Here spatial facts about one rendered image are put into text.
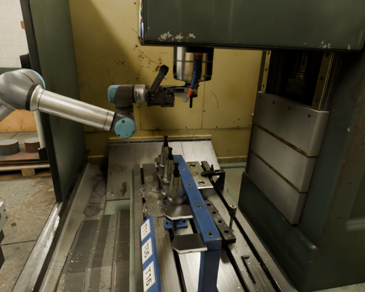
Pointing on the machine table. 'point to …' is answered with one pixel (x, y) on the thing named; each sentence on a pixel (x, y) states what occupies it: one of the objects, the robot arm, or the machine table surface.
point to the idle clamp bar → (221, 225)
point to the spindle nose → (186, 70)
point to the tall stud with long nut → (232, 215)
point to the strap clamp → (217, 178)
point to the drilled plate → (205, 189)
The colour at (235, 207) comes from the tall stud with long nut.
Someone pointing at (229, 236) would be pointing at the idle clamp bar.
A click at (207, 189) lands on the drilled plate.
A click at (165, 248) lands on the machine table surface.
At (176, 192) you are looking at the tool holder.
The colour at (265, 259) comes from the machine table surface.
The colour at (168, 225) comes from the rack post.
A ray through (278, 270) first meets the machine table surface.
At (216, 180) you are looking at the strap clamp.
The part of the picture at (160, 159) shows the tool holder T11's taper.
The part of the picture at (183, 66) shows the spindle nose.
